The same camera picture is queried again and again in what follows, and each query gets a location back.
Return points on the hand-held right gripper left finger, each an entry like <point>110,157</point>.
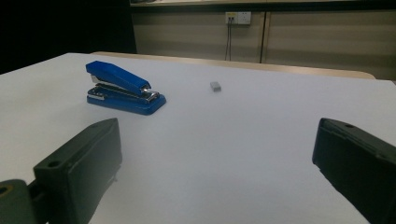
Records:
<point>77,168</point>

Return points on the black curtain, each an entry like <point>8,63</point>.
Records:
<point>62,28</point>

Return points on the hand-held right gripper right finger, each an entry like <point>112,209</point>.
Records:
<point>358,161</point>

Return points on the blue stapler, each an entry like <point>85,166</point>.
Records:
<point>118,76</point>

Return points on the white wall socket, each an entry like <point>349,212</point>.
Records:
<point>241,17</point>

